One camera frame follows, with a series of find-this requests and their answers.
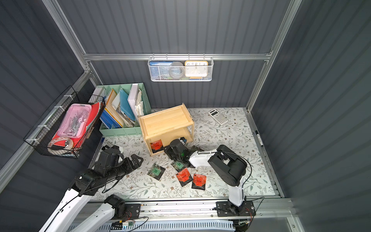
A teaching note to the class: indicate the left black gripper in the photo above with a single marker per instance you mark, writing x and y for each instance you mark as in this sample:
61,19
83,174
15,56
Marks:
131,162

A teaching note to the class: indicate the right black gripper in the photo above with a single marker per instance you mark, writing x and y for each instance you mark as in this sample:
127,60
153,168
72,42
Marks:
170,150

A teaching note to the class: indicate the red tea bag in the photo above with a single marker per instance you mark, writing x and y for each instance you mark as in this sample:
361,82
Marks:
184,177
199,182
156,146

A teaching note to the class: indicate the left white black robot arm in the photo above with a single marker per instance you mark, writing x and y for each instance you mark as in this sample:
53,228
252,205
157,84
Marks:
85,185

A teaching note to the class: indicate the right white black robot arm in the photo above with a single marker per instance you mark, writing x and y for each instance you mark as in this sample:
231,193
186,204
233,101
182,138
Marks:
233,169

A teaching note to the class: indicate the green tea bag middle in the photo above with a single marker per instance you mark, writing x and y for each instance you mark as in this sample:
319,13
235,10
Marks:
178,166

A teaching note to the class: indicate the green tea bag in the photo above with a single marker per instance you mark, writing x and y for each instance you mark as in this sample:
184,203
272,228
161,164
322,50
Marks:
178,166
156,171

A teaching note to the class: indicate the green tea bag left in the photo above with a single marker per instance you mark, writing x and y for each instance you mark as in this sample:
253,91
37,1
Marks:
156,171

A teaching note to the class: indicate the wooden two-tier shelf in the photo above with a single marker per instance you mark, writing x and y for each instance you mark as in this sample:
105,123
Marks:
167,125

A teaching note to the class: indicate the floral table mat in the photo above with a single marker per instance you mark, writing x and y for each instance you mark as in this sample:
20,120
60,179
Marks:
236,134

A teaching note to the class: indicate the green file organizer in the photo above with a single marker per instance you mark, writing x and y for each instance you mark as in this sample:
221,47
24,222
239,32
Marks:
112,106

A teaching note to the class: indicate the blue books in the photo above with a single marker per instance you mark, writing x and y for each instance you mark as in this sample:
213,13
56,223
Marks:
109,121

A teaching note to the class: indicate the loose paper stack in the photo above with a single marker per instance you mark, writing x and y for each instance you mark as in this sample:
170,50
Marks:
139,104

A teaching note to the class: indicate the white calculator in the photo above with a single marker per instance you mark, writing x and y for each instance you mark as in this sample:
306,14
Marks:
218,117

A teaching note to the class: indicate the teal folder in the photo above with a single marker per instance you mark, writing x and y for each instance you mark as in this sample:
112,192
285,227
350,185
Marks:
124,105

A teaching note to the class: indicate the white binder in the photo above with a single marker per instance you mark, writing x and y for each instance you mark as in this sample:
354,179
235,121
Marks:
132,98

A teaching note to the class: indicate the clear tape roll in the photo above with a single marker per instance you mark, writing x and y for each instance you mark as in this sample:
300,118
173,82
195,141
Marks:
60,144

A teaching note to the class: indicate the pink plastic case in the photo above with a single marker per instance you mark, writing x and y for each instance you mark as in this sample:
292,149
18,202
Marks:
75,121

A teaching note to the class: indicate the grey tape roll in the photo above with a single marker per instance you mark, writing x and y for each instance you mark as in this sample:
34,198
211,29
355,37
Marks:
176,70

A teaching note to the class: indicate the blue box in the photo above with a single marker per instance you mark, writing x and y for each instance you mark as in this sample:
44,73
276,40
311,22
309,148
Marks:
159,69

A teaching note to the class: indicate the black marker pen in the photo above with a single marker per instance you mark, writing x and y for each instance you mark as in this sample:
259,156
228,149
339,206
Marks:
259,138

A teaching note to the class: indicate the yellow white clock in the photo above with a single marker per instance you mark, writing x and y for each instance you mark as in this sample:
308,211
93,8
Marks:
196,69

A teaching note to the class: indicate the black wire basket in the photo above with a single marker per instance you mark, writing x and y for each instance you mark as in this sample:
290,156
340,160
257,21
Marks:
45,130

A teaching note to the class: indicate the white wire wall basket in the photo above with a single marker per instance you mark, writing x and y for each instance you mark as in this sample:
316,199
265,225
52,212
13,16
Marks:
208,78

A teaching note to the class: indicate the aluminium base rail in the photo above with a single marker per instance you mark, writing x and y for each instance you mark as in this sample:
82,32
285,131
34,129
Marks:
262,207

